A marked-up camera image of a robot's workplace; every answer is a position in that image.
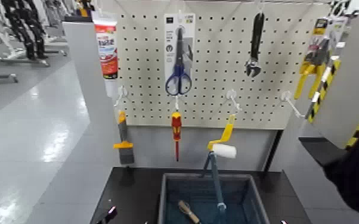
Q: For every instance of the grey partition panel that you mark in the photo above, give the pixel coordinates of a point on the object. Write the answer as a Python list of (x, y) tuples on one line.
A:
[(85, 78)]

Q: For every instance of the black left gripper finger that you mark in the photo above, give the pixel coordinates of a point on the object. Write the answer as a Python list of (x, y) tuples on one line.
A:
[(110, 215)]

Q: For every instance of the white red sealant tube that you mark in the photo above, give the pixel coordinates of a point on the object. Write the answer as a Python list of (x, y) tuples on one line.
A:
[(107, 47)]

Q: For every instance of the grey blue plastic crate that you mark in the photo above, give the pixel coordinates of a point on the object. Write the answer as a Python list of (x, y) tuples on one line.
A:
[(198, 194)]

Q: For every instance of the white perforated pegboard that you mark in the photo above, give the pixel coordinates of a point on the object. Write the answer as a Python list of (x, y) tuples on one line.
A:
[(217, 47)]

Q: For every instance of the black adjustable wrench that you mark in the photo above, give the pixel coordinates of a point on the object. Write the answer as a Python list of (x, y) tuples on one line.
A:
[(256, 37)]

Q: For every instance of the grey panel with hazard edge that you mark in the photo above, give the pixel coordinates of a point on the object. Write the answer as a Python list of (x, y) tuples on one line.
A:
[(355, 62)]

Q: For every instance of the white robot stand frame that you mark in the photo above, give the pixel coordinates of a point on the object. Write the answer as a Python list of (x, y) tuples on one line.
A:
[(1, 37)]

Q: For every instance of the red yellow screwdriver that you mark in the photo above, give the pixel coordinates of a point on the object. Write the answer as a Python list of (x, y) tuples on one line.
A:
[(176, 125)]

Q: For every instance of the black humanoid robot on stand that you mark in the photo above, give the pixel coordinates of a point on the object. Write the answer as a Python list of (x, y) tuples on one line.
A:
[(26, 25)]

